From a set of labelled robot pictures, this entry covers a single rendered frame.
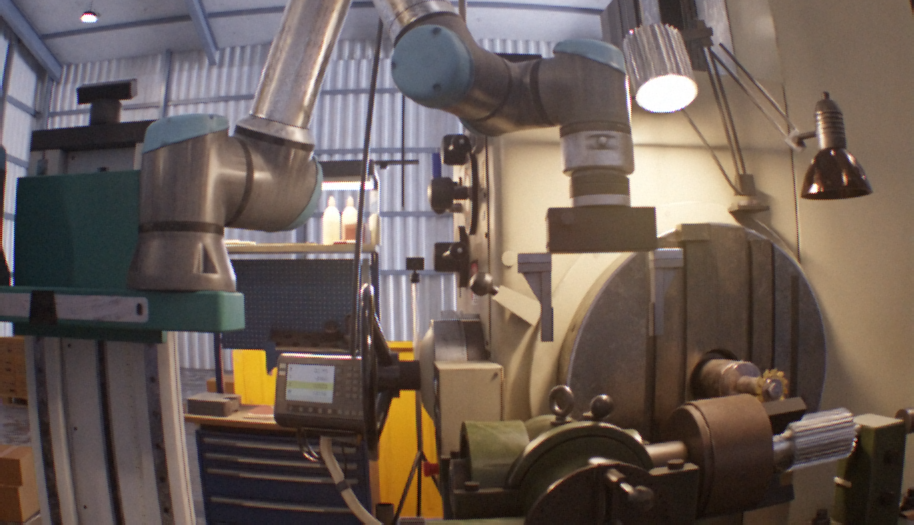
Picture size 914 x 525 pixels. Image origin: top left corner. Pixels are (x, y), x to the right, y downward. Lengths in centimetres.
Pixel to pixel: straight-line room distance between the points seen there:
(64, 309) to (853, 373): 156
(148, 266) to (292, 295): 243
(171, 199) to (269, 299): 244
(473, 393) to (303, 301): 231
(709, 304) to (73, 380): 120
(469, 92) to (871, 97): 117
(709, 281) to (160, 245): 90
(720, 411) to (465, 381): 43
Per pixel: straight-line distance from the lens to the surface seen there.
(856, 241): 162
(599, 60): 86
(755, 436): 100
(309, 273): 343
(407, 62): 80
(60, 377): 138
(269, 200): 116
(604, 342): 121
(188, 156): 106
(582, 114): 84
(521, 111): 89
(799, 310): 139
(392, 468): 417
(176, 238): 104
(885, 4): 191
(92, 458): 141
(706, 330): 127
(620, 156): 84
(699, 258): 126
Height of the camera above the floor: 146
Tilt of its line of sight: 5 degrees up
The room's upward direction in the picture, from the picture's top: 1 degrees counter-clockwise
